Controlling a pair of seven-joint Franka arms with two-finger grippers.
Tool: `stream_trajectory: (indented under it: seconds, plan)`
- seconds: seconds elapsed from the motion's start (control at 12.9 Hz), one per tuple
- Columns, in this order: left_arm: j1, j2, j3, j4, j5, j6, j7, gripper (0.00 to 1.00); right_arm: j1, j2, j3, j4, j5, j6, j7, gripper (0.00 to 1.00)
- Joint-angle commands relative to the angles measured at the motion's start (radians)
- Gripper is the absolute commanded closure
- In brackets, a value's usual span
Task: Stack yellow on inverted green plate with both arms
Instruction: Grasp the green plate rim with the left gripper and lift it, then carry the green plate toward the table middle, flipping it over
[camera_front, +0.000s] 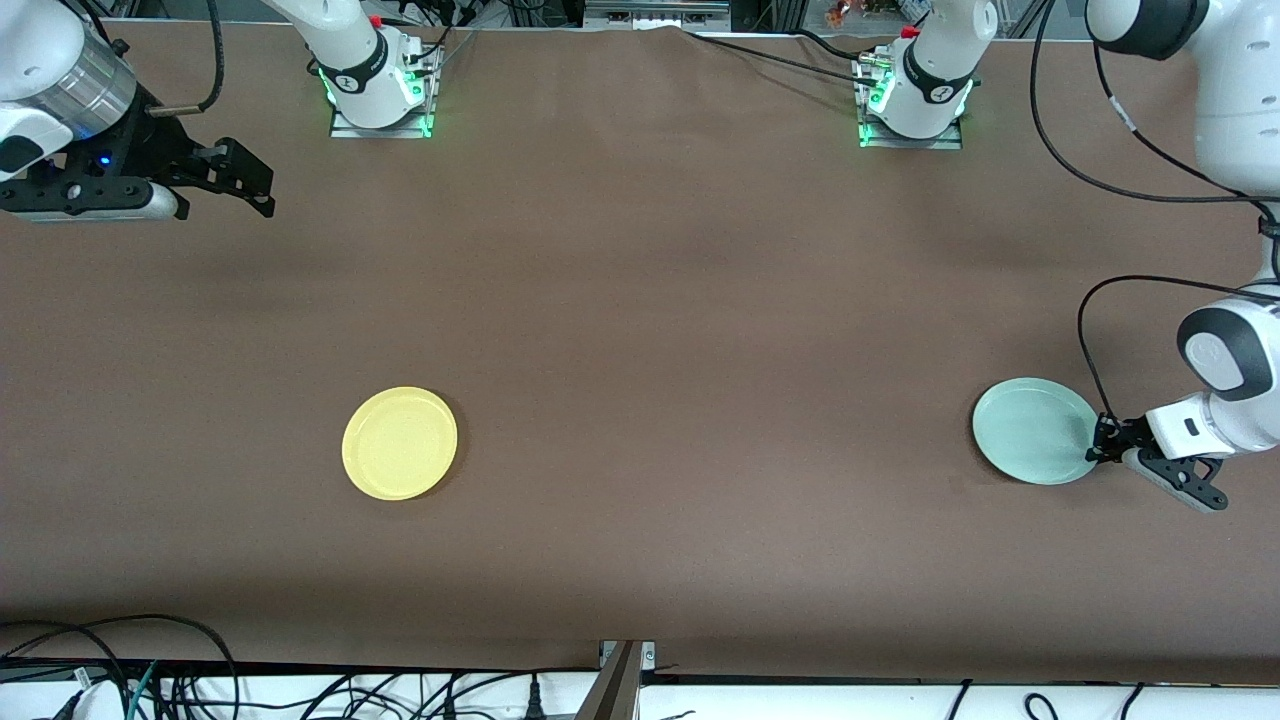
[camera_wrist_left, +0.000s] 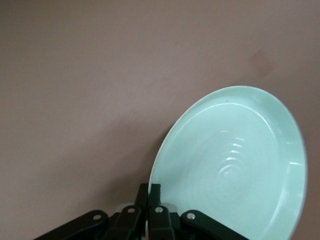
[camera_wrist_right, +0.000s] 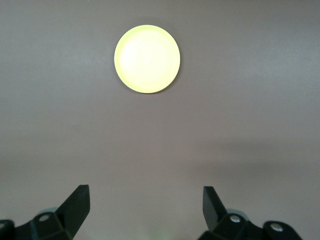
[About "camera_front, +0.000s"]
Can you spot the green round plate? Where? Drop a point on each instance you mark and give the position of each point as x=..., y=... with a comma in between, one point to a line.
x=1030, y=430

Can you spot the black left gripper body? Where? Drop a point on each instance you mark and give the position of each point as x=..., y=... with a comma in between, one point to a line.
x=1123, y=434

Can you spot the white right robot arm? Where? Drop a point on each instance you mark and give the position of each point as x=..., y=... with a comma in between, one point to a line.
x=360, y=60

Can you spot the brown table cloth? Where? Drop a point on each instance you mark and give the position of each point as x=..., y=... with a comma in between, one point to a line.
x=650, y=300

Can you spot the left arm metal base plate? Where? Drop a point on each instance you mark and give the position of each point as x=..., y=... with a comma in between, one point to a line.
x=905, y=142

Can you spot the white power adapter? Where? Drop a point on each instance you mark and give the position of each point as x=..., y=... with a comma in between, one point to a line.
x=95, y=700

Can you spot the yellow round plate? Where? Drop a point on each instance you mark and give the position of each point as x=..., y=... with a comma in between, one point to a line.
x=400, y=443

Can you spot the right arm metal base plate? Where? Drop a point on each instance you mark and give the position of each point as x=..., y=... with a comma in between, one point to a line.
x=345, y=128

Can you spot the grey metal rack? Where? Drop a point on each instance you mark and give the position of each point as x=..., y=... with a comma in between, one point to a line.
x=655, y=12

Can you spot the aluminium profile post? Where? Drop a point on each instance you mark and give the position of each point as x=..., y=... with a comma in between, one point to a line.
x=618, y=690

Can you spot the black power plug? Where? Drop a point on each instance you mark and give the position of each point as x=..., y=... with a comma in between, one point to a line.
x=534, y=705

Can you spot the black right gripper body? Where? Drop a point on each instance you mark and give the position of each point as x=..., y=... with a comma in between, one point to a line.
x=160, y=135

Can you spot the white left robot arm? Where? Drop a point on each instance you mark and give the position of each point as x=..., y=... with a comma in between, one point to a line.
x=1240, y=100

